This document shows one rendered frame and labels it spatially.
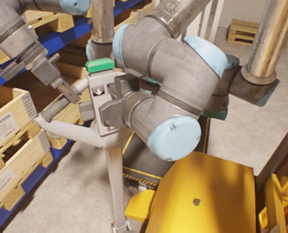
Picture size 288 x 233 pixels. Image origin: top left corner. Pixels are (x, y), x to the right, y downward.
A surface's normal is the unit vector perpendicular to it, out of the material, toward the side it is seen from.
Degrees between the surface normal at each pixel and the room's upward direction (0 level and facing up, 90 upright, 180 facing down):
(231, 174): 0
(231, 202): 0
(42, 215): 0
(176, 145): 78
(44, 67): 74
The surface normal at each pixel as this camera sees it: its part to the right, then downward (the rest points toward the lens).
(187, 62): -0.53, -0.15
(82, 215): 0.04, -0.77
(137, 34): -0.23, -0.50
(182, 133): 0.40, 0.43
